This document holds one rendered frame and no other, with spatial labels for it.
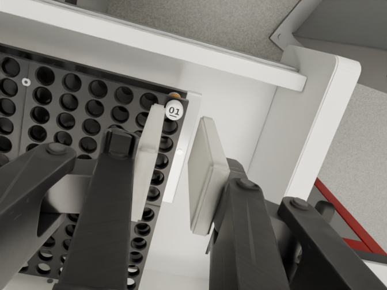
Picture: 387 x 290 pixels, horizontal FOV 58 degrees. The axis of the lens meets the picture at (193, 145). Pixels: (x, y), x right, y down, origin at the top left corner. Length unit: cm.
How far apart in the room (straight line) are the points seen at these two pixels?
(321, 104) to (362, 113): 111
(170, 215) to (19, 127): 17
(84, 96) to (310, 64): 16
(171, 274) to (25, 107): 23
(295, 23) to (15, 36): 97
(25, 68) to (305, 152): 20
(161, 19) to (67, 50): 84
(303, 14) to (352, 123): 42
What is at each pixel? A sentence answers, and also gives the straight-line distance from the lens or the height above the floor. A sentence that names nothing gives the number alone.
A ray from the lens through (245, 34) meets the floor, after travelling 117.
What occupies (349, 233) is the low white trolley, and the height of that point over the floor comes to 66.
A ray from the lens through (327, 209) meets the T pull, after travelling 30.
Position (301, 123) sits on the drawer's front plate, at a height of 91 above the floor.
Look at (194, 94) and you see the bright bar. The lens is 30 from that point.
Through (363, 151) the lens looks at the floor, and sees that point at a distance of 141.
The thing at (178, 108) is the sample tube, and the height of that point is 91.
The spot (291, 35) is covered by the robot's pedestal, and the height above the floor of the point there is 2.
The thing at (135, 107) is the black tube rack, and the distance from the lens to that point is 25.
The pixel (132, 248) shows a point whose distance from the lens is 31.
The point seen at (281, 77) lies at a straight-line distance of 27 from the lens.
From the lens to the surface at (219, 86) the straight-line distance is 32.
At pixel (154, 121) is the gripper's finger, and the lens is 16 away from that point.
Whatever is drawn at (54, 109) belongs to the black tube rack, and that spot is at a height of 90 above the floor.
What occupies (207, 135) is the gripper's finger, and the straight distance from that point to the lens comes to 16.
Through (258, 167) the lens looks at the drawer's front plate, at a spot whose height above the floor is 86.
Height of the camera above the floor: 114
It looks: 70 degrees down
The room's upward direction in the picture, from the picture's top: 170 degrees clockwise
